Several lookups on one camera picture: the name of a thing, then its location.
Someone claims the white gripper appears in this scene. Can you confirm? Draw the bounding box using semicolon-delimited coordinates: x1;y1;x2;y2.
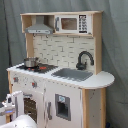
0;91;24;118

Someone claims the white oven door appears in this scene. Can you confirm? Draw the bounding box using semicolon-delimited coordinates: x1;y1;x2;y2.
22;89;44;128

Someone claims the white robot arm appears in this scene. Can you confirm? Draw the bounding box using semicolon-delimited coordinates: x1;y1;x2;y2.
0;91;37;128

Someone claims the wooden toy kitchen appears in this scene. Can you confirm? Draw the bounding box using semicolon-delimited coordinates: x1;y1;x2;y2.
8;11;114;128

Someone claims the red left stove knob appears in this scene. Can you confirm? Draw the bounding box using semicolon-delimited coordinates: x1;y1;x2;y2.
12;76;19;83

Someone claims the red stove knob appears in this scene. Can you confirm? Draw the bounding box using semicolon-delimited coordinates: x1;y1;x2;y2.
32;82;37;88
12;76;19;83

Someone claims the red right stove knob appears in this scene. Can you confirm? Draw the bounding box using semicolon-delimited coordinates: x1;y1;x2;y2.
32;82;37;88

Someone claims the silver toy pot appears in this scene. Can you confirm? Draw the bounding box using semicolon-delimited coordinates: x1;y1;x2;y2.
24;57;38;68

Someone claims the black toy stovetop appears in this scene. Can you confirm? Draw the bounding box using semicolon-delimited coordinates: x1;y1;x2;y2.
19;64;56;74

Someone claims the white cabinet door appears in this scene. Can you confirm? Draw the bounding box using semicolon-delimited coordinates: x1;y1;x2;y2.
45;82;82;128

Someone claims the grey toy sink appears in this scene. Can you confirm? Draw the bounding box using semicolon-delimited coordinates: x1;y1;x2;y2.
53;68;93;81

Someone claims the black toy faucet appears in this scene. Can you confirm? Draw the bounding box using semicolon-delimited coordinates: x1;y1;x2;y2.
76;51;94;70

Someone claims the grey range hood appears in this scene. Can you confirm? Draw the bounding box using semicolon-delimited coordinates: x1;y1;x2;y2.
25;16;53;34

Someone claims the toy microwave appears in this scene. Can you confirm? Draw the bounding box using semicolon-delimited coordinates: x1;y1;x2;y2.
55;15;92;34

